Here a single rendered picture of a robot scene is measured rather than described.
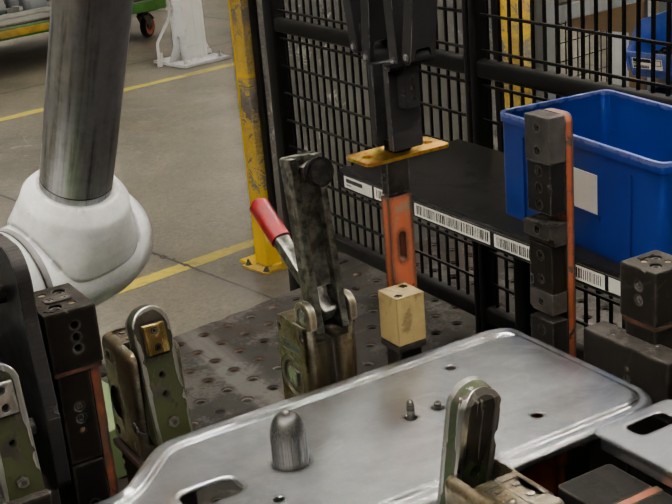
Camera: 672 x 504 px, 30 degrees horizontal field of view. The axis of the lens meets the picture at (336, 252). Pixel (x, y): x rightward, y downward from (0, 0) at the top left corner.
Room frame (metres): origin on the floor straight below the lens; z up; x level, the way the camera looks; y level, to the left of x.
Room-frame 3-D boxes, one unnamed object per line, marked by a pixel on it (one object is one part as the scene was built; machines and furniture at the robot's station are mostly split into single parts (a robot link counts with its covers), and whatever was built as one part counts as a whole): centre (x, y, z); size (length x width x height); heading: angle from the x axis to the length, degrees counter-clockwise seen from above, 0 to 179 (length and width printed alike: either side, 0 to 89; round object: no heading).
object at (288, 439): (0.95, 0.05, 1.02); 0.03 x 0.03 x 0.07
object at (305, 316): (1.13, 0.03, 1.06); 0.03 x 0.01 x 0.03; 30
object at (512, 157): (1.38, -0.35, 1.09); 0.30 x 0.17 x 0.13; 24
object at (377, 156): (1.02, -0.06, 1.25); 0.08 x 0.04 x 0.01; 120
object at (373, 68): (1.03, -0.05, 1.29); 0.03 x 0.01 x 0.07; 120
